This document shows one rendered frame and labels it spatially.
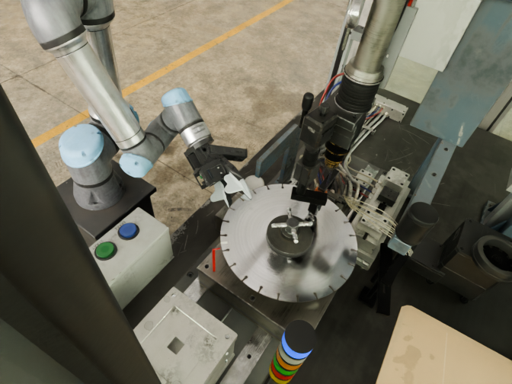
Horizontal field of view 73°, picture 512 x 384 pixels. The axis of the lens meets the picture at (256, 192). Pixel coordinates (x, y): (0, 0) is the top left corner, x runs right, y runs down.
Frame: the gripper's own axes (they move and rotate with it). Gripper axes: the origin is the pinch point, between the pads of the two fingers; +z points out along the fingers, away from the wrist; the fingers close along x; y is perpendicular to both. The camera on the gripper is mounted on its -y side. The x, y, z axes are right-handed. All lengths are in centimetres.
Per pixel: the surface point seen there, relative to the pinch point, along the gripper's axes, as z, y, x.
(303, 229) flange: 12.0, -2.7, 16.9
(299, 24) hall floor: -120, -251, -188
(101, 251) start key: -7.1, 36.7, -2.4
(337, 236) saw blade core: 17.7, -8.8, 19.4
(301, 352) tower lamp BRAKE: 18, 24, 45
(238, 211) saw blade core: 0.8, 5.8, 8.0
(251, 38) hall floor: -122, -186, -190
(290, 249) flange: 13.7, 3.6, 17.9
